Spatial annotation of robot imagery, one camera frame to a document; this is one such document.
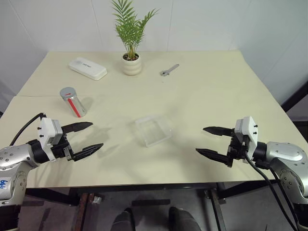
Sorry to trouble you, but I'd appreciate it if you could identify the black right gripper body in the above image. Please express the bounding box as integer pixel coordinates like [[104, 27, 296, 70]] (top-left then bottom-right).
[[226, 129, 250, 168]]

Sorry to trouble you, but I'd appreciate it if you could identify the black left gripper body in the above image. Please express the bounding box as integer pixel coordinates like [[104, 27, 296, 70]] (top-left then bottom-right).
[[50, 133, 74, 162]]

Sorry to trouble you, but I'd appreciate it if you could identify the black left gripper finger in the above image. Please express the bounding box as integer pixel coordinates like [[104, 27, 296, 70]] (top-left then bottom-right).
[[61, 121, 94, 134], [71, 143, 104, 162]]

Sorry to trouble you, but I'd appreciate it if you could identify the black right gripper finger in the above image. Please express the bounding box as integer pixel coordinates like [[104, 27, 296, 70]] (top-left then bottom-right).
[[203, 126, 235, 138], [195, 148, 232, 166]]

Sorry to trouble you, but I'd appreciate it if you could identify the clear container with red stripe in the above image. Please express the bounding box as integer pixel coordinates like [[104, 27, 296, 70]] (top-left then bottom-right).
[[59, 87, 88, 118]]

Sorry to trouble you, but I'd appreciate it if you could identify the clear plastic container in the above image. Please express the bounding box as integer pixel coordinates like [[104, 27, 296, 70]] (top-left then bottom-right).
[[130, 115, 173, 147]]

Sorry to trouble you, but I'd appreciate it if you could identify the white rectangular case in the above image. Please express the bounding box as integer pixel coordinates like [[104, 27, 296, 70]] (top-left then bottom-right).
[[68, 57, 108, 81]]

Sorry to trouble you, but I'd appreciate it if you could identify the silver adjustable wrench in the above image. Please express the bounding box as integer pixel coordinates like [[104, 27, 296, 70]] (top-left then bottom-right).
[[160, 64, 180, 77]]

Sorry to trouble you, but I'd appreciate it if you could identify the green plant in white pot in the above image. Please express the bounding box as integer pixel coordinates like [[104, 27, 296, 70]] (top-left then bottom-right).
[[111, 0, 161, 76]]

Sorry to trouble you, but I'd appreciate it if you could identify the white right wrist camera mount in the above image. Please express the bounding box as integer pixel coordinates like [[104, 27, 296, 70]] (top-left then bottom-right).
[[234, 116, 259, 161]]

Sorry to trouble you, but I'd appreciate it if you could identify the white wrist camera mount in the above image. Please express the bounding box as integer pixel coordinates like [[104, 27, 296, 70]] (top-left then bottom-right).
[[234, 116, 259, 161], [38, 117, 63, 150]]

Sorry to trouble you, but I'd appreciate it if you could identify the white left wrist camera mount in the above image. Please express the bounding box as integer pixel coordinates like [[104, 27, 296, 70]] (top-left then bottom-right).
[[38, 117, 63, 150]]

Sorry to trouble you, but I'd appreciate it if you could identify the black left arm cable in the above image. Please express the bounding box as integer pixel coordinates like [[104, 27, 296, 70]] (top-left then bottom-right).
[[9, 112, 47, 146]]

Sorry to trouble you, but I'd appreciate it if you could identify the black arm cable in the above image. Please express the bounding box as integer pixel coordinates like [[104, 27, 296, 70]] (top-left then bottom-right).
[[9, 112, 47, 146], [244, 152, 301, 231]]

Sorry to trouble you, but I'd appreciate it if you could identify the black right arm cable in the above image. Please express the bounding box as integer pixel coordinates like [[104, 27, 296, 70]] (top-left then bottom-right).
[[244, 152, 301, 231]]

